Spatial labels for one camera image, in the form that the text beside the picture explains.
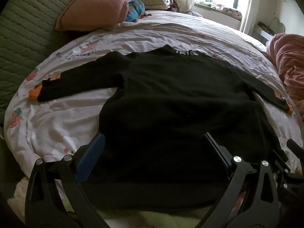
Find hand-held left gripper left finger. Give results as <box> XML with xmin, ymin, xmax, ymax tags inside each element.
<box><xmin>25</xmin><ymin>132</ymin><xmax>111</xmax><ymax>228</ymax></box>

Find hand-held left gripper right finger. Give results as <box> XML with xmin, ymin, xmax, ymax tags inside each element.
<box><xmin>193</xmin><ymin>132</ymin><xmax>281</xmax><ymax>228</ymax></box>

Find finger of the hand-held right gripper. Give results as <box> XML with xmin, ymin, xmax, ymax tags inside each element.
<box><xmin>268</xmin><ymin>149</ymin><xmax>290</xmax><ymax>173</ymax></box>

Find black sweater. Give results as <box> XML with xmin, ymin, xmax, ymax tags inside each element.
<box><xmin>37</xmin><ymin>44</ymin><xmax>291</xmax><ymax>216</ymax></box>

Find clothes on windowsill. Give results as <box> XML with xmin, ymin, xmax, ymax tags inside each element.
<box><xmin>195</xmin><ymin>1</ymin><xmax>243</xmax><ymax>20</ymax></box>

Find pink blanket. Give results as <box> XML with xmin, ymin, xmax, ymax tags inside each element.
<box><xmin>266</xmin><ymin>33</ymin><xmax>304</xmax><ymax>120</ymax></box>

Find strawberry printed bed sheet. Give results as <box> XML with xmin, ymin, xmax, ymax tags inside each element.
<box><xmin>3</xmin><ymin>9</ymin><xmax>304</xmax><ymax>178</ymax></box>

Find white desk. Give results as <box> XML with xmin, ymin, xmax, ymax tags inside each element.
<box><xmin>252</xmin><ymin>22</ymin><xmax>277</xmax><ymax>44</ymax></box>

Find pink pillow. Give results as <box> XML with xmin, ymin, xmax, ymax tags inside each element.
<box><xmin>55</xmin><ymin>0</ymin><xmax>140</xmax><ymax>32</ymax></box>

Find blue plaid cloth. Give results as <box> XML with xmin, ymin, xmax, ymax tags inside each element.
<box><xmin>125</xmin><ymin>0</ymin><xmax>146</xmax><ymax>23</ymax></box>

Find cream folded garment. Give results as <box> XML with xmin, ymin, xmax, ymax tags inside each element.
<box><xmin>142</xmin><ymin>0</ymin><xmax>172</xmax><ymax>10</ymax></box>

